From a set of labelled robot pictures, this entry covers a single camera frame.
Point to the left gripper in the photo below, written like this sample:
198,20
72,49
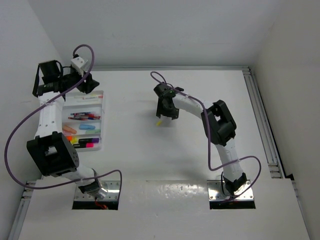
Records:
89,84

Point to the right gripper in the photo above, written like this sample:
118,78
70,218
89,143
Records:
174,113

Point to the blue gel pen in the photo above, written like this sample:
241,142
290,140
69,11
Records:
81,114

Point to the red capped pen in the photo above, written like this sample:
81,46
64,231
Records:
94,117

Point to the red gel pen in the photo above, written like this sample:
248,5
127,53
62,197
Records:
78,118

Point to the blue eraser case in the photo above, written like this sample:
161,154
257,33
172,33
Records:
86,127

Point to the green eraser case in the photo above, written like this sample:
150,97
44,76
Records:
92,131

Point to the orange eraser case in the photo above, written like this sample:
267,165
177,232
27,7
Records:
69,129

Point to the purple black highlighter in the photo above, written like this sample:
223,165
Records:
92,140

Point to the orange black highlighter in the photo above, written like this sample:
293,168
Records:
69,137

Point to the yellow black highlighter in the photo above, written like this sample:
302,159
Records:
74,141

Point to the pink black highlighter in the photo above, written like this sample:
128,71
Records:
83,145

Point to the yellow capped white marker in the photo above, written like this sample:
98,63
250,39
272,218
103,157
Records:
88,95

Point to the pink white marker pen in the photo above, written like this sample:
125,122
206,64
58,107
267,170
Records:
90,98

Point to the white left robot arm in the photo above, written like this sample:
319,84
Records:
52,153

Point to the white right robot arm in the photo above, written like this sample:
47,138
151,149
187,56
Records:
219,127

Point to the white plastic organizer tray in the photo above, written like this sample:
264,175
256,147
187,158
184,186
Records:
96,108

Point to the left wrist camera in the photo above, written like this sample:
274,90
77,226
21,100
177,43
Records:
79,64

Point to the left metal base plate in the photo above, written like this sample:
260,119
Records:
109,192

